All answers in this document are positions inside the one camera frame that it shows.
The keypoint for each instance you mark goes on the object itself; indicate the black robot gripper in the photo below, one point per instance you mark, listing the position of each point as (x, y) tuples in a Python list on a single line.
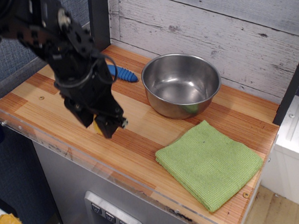
[(91, 96)]

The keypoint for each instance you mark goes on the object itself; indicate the yellow toy corn piece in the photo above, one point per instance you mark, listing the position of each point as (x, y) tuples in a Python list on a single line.
[(96, 127)]

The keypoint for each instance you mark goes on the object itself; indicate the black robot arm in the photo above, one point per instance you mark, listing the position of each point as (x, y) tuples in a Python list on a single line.
[(81, 73)]

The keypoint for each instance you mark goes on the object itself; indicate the silver toy fridge cabinet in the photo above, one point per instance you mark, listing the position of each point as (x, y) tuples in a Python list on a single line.
[(70, 175)]

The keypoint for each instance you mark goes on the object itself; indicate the stainless steel bowl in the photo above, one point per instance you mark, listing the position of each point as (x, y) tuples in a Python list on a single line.
[(180, 86)]

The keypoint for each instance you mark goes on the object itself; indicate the silver dispenser button panel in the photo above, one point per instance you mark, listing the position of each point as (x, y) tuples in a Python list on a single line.
[(101, 211)]

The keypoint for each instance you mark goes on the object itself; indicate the folded green cloth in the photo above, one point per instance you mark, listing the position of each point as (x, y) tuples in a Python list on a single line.
[(209, 165)]

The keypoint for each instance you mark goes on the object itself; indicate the clear acrylic table guard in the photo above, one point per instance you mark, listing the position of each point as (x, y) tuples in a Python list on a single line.
[(245, 118)]

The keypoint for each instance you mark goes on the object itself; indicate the brass screw right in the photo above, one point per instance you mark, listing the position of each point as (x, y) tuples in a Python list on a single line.
[(246, 195)]

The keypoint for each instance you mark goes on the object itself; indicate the white aluminium side block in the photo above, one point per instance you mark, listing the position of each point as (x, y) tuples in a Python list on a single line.
[(281, 173)]

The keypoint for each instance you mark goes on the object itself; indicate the blue handled metal spoon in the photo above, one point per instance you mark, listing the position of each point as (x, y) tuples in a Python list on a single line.
[(123, 73)]

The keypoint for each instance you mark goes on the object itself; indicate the black left upright post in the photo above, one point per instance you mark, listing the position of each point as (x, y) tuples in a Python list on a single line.
[(99, 23)]

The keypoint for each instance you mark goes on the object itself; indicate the black upright post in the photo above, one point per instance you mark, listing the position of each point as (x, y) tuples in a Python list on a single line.
[(288, 98), (99, 23)]

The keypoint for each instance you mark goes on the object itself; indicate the black right upright post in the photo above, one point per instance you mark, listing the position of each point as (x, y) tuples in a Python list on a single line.
[(288, 98)]

